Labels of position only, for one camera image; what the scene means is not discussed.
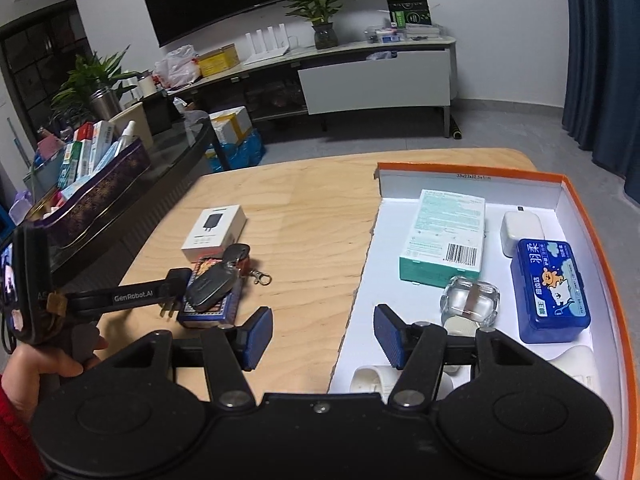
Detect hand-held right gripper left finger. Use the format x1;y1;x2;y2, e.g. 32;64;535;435
107;306;274;409

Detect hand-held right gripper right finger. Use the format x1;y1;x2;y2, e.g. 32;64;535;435
373;303;531;409

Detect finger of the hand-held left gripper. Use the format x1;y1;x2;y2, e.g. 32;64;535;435
62;279;174;322

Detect white rounded plug adapter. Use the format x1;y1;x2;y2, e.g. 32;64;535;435
351;365;456;395

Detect orange cardboard box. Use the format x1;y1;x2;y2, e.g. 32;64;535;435
327;161;636;480

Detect black charger plug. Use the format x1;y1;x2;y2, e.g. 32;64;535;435
159;267;195;320

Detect clear glass jar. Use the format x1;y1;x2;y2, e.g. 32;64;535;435
439;276;502;332

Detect blue tin box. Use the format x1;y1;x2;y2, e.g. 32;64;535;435
510;238;592;345

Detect person's left forearm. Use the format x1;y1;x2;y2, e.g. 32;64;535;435
0;385;43;480

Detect person's left hand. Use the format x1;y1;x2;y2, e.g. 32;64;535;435
0;327;110;413

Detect blue playing card box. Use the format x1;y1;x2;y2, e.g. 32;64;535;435
177;256;247;330

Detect black car key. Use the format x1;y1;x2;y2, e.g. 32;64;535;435
186;242;273;313

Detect purple plastic item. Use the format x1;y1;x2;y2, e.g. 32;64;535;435
10;191;33;226

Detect purple tin box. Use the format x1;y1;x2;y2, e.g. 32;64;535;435
27;137;152;273

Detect white charger packaging box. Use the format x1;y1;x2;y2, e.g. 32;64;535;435
180;205;247;263

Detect teal white carton box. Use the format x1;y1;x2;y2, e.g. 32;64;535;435
398;189;487;288

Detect row of medicine boxes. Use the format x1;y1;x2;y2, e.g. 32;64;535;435
35;120;138;201

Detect glass coffee table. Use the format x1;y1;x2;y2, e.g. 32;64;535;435
0;110;231;291

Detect white spray bottle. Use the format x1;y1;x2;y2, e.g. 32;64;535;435
107;120;137;161

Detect white cube charger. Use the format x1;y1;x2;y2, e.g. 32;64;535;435
499;210;546;258

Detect beige cardboard box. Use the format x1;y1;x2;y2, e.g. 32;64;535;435
109;101;153;151

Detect blue bottled water pack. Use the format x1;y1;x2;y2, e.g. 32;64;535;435
205;130;266;172

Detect white yellow carton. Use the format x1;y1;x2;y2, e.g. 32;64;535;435
209;106;252;146

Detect large leafy plant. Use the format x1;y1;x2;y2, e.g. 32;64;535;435
50;47;143;126

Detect dark lattice cabinet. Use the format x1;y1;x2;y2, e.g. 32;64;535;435
0;0;96;126

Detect white plastic bag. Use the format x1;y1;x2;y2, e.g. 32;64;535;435
152;45;202;88

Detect white black TV cabinet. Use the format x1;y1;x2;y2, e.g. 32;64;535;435
160;35;460;138

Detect yellow box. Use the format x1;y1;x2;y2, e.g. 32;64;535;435
197;44;241;78

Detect white router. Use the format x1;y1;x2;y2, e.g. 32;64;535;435
244;24;291;65

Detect clear plastic box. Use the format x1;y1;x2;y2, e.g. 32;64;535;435
364;25;403;46

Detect small potted plant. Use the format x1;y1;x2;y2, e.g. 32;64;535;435
280;0;346;51

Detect black green box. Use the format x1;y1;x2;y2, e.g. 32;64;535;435
387;0;433;28

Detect dark blue curtain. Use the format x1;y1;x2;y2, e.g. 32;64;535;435
562;0;640;201

